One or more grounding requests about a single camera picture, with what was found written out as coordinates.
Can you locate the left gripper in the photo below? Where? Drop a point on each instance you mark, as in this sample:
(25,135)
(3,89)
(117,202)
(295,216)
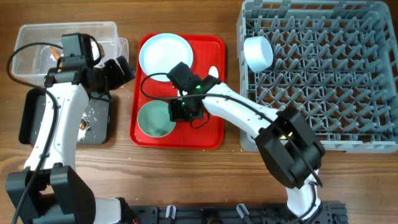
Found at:
(119,78)

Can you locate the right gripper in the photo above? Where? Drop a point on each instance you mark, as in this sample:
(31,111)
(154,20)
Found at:
(176,116)

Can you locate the green bowl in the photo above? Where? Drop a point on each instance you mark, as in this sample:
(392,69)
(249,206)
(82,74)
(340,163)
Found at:
(154,119)

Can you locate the white plastic spoon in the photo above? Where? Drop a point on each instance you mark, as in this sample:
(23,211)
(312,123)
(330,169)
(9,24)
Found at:
(213,71)

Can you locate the light blue plate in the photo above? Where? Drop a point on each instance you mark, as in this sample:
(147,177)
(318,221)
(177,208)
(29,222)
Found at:
(162,52)

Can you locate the brown food scrap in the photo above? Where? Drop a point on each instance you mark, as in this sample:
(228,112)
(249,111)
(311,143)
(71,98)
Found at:
(84,124)

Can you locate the orange carrot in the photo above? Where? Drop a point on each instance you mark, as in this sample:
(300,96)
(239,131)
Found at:
(55,53)

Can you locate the white rice pile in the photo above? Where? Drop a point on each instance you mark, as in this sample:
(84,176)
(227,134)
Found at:
(82,134)

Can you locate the light blue rice bowl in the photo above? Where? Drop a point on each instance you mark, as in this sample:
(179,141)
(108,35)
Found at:
(258,53)

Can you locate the white tissue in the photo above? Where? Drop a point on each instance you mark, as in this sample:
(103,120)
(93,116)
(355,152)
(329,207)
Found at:
(97,51)

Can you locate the yellow cup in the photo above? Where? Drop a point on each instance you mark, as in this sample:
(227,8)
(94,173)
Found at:
(286,137)

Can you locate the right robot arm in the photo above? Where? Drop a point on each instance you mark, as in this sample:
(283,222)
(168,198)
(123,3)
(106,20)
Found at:
(288,145)

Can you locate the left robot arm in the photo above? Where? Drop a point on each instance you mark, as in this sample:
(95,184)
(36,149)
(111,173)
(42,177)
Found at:
(48,189)

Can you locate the grey dishwasher rack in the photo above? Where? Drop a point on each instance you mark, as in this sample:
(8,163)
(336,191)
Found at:
(334,61)

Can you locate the black plastic tray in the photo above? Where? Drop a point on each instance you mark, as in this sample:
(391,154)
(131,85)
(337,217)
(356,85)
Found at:
(98,112)

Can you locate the red serving tray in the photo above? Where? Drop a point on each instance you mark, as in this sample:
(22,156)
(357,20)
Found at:
(207,133)

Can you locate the clear plastic bin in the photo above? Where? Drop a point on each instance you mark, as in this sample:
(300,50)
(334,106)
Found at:
(32,64)

